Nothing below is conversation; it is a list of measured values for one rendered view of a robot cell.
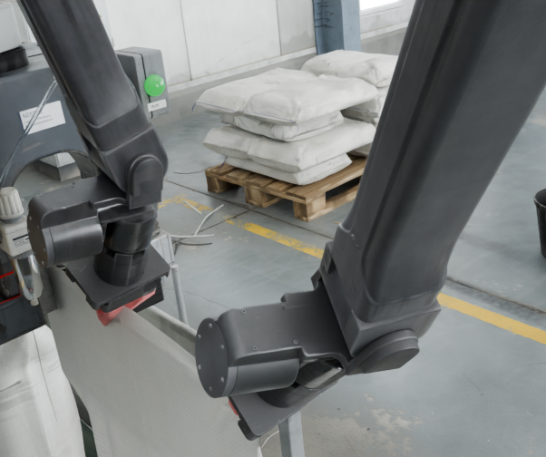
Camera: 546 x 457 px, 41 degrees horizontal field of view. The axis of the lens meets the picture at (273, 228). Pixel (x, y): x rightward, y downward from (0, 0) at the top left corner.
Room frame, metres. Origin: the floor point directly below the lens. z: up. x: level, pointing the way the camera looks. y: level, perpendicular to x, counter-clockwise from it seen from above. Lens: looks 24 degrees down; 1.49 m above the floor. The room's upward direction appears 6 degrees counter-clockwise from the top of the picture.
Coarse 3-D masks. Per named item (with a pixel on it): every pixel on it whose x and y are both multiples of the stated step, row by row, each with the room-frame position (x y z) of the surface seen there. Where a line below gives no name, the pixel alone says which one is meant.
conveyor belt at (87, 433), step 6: (84, 426) 1.44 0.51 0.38; (84, 432) 1.42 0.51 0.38; (90, 432) 1.42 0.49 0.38; (84, 438) 1.40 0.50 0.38; (90, 438) 1.39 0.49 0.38; (84, 444) 1.37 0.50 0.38; (90, 444) 1.37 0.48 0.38; (84, 450) 1.35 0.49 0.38; (90, 450) 1.35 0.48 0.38; (90, 456) 1.33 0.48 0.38; (96, 456) 1.33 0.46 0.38
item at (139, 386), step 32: (64, 288) 0.87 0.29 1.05; (64, 320) 0.89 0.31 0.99; (96, 320) 0.80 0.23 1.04; (128, 320) 0.72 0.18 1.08; (64, 352) 0.92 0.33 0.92; (96, 352) 0.82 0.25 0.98; (128, 352) 0.74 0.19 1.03; (160, 352) 0.67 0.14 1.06; (96, 384) 0.84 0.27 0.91; (128, 384) 0.75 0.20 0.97; (160, 384) 0.69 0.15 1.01; (192, 384) 0.63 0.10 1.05; (96, 416) 0.84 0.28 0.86; (128, 416) 0.77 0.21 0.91; (160, 416) 0.70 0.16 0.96; (192, 416) 0.64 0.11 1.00; (224, 416) 0.59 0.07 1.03; (96, 448) 0.80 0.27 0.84; (128, 448) 0.76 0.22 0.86; (160, 448) 0.71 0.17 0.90; (192, 448) 0.65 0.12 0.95; (224, 448) 0.59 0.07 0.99; (256, 448) 0.55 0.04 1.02
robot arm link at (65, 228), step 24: (96, 168) 0.72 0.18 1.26; (144, 168) 0.65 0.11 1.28; (48, 192) 0.67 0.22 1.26; (72, 192) 0.67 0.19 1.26; (96, 192) 0.68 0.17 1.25; (120, 192) 0.68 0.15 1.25; (144, 192) 0.66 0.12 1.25; (48, 216) 0.64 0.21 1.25; (72, 216) 0.65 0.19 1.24; (96, 216) 0.67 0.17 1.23; (48, 240) 0.63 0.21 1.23; (72, 240) 0.64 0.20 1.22; (96, 240) 0.66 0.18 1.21; (48, 264) 0.64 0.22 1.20
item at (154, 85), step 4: (152, 76) 0.99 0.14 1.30; (156, 76) 0.99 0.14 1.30; (160, 76) 1.00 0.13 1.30; (148, 80) 0.99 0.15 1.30; (152, 80) 0.99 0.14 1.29; (156, 80) 0.99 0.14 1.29; (160, 80) 0.99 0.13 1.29; (144, 84) 0.99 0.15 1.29; (148, 84) 0.98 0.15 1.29; (152, 84) 0.98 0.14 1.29; (156, 84) 0.98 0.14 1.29; (160, 84) 0.99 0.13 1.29; (164, 84) 1.00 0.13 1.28; (148, 88) 0.98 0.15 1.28; (152, 88) 0.98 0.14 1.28; (156, 88) 0.98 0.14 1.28; (160, 88) 0.99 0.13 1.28; (164, 88) 1.00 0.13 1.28; (148, 92) 0.99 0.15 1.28; (152, 92) 0.98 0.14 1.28; (156, 92) 0.99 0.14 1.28; (160, 92) 0.99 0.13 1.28
